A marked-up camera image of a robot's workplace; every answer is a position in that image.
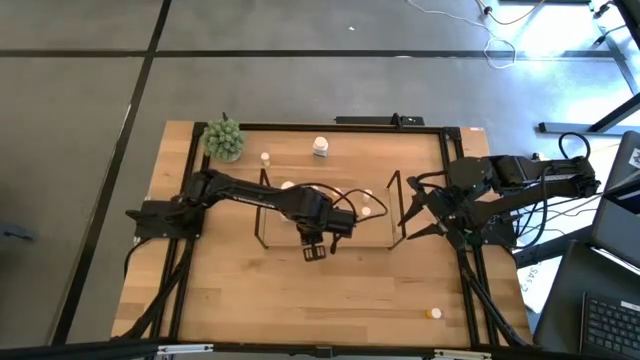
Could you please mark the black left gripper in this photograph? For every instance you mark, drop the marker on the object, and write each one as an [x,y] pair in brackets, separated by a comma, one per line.
[312,220]

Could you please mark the silver aluminium bracket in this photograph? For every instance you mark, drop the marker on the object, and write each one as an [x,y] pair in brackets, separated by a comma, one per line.
[185,349]
[462,355]

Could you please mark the grey laptop with keyboard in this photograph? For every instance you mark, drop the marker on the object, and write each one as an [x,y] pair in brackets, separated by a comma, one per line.
[565,300]

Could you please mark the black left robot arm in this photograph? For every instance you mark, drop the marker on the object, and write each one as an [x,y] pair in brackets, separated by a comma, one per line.
[250,195]

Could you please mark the grey laptop with sticker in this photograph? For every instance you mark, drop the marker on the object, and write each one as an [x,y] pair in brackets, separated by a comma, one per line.
[620,225]

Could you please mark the clear acrylic bin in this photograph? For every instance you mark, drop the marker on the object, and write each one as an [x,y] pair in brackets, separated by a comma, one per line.
[375,235]

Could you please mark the black aluminium table frame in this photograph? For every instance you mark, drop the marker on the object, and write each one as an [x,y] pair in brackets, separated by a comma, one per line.
[325,128]

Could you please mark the long black bar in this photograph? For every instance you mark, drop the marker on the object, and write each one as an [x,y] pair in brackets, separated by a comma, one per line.
[360,120]

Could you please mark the black metal desk leg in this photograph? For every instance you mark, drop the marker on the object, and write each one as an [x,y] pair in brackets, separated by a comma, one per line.
[565,127]
[550,252]

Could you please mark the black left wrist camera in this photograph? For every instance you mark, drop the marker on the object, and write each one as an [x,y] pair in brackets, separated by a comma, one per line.
[342,223]

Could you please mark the green artificial potted plant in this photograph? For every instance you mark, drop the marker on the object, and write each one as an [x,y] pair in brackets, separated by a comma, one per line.
[224,140]

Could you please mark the white melatonin supplement bottle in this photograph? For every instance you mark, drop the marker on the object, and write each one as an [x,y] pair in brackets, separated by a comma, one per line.
[320,145]
[287,185]

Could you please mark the white paper sheet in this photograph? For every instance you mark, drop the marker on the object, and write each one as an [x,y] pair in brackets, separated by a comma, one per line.
[532,290]

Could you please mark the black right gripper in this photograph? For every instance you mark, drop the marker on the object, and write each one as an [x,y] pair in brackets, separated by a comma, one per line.
[450,212]

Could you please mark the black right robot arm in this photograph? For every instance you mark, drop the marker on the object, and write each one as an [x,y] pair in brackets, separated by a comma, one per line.
[540,170]

